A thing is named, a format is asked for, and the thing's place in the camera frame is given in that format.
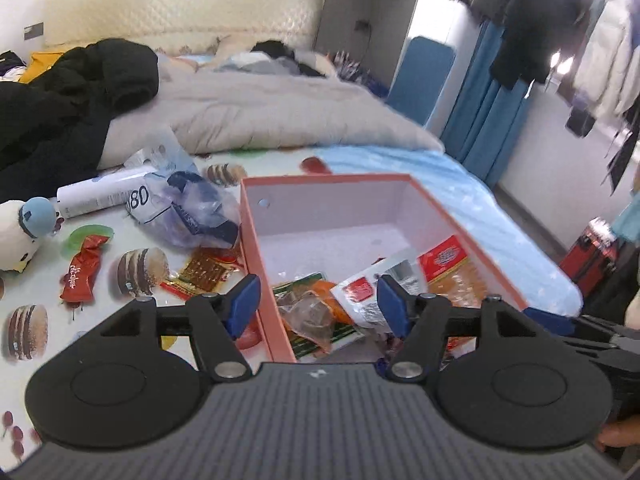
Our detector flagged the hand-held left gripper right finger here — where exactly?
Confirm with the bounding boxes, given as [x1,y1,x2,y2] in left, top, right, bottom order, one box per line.
[376,274,533,381]

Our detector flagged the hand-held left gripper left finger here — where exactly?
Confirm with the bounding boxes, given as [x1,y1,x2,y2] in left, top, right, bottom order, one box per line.
[100,274,262,381]

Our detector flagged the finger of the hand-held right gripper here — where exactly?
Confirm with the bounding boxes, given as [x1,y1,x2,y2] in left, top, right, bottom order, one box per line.
[522,308,620,351]

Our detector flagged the white snack packet red label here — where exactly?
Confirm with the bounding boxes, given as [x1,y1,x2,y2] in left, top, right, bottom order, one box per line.
[330,247,428,331]

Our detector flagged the crinkled brown snack packet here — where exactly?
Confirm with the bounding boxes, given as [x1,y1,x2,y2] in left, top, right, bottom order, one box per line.
[275,292,336,353]

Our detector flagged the green orange snack packet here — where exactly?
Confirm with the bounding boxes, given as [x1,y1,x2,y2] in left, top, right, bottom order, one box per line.
[272,272,366,358]

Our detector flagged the large orange red snack packet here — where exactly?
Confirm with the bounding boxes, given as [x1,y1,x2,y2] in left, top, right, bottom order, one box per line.
[417,235,493,358]

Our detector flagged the pink cardboard box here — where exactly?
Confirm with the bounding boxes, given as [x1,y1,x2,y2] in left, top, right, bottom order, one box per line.
[239,173,528,363]

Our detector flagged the small red snack packet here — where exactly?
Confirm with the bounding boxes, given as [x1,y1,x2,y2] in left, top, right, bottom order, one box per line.
[60,235,108,303]

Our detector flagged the person's right hand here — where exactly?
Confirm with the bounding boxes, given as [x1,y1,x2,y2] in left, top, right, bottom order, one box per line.
[594,417,640,453]

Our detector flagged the red suitcase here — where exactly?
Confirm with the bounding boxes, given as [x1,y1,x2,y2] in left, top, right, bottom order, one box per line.
[559,217,623,297]

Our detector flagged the clear plastic bag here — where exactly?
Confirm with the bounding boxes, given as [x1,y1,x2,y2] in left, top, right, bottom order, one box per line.
[122,125,242,251]

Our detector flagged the food print mat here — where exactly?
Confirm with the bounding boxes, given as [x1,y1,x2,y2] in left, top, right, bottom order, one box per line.
[0,145,351,461]

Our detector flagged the white tube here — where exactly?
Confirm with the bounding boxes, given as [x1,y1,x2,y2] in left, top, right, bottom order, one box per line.
[56,162,166,219]

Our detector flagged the grey duvet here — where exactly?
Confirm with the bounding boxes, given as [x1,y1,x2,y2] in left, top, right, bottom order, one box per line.
[97,52,446,171]

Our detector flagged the blue curtain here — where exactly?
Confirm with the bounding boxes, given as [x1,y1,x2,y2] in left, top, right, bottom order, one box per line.
[440,20,533,188]

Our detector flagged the blue chair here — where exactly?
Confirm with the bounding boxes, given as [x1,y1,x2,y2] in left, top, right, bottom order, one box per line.
[385,36,457,128]

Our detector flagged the penguin plush toy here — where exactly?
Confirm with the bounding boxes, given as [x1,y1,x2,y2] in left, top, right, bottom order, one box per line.
[0,197,63,276]

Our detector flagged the pillow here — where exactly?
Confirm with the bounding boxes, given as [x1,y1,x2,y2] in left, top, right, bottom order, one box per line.
[210,35,261,68]

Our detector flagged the black garment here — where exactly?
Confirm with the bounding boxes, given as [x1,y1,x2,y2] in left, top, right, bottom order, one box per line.
[250,40,326,78]

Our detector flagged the hanging white jacket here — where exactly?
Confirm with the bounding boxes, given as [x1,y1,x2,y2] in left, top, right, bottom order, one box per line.
[570,0,640,121]

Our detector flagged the black jacket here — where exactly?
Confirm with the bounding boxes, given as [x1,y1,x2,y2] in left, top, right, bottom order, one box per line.
[0,37,161,201]

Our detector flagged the hanging dark clothes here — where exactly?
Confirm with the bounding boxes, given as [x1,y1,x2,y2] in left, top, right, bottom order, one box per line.
[465,0,601,88]

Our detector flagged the cream padded headboard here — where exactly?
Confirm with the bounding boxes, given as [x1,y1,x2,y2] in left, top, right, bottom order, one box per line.
[42,0,323,53]

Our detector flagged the yellow cloth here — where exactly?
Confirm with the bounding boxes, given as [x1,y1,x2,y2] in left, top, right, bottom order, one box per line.
[17,50,71,83]

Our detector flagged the black and white clothes pile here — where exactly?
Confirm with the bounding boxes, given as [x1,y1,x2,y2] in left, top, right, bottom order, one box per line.
[0,50,26,81]

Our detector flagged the grey wall cabinet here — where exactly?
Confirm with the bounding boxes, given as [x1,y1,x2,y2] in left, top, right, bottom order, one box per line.
[315,0,473,56]

